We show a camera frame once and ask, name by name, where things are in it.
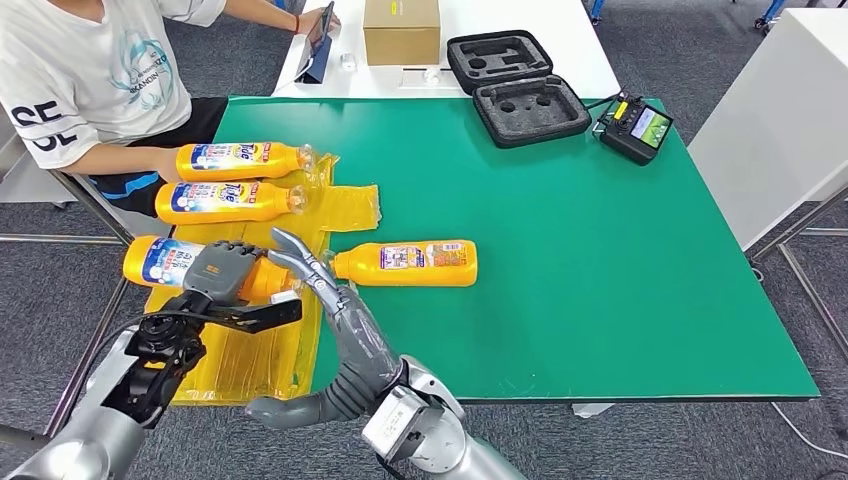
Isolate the blue wheeled frame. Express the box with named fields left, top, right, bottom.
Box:
left=753, top=0, right=790, bottom=32

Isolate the green table mat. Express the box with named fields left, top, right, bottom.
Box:
left=211, top=96, right=821, bottom=403

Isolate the open black foam case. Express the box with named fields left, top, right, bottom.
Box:
left=446, top=29, right=593, bottom=150

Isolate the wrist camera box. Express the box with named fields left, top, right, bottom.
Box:
left=360, top=386, right=445, bottom=463
left=221, top=290, right=305, bottom=335

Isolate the yellow plastic sheet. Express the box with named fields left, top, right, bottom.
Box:
left=142, top=153, right=382, bottom=407

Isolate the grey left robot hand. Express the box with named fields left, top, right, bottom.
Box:
left=182, top=240, right=269, bottom=313

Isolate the person's left hand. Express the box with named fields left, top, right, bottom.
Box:
left=298, top=6, right=342, bottom=36

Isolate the white table foot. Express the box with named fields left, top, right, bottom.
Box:
left=571, top=401, right=616, bottom=421

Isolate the white floor cable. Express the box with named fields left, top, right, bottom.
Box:
left=770, top=402, right=848, bottom=464

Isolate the white paper packet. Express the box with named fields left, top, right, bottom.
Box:
left=398, top=66, right=460, bottom=90

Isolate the black remote controller with screen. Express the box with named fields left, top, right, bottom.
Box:
left=596, top=93, right=675, bottom=167

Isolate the closed cardboard box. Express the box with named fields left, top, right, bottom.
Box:
left=362, top=0, right=442, bottom=67

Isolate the grey metal-framed table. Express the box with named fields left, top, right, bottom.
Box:
left=0, top=119, right=177, bottom=458

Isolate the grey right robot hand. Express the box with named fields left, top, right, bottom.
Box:
left=245, top=227, right=404, bottom=430

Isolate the person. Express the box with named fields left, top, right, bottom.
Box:
left=0, top=0, right=342, bottom=217

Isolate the tablet in blue cover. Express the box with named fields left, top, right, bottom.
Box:
left=293, top=0, right=336, bottom=84

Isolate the white table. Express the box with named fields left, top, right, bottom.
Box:
left=686, top=7, right=848, bottom=253
left=271, top=0, right=621, bottom=101

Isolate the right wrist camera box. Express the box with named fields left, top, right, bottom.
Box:
left=360, top=386, right=445, bottom=463

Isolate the metal table frame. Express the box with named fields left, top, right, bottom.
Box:
left=748, top=186, right=848, bottom=362

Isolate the orange detergent bottle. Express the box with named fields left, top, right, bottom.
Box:
left=122, top=235, right=299, bottom=303
left=320, top=239, right=480, bottom=289
left=175, top=140, right=318, bottom=183
left=154, top=180, right=309, bottom=227

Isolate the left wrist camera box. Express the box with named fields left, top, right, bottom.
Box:
left=221, top=290, right=305, bottom=335

